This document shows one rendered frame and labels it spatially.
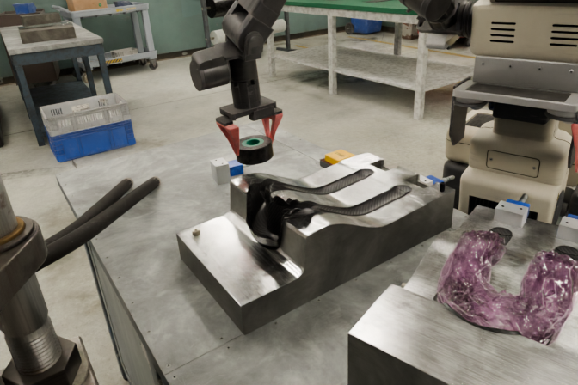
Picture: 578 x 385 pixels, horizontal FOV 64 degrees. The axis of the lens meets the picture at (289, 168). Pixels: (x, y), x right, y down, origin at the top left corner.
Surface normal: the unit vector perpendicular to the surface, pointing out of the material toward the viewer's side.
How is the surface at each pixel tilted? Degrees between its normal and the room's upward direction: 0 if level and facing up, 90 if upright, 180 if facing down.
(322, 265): 90
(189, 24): 90
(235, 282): 0
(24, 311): 90
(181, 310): 0
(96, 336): 0
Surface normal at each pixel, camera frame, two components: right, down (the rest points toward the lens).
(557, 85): -0.62, 0.36
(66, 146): 0.55, 0.33
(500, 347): -0.05, -0.91
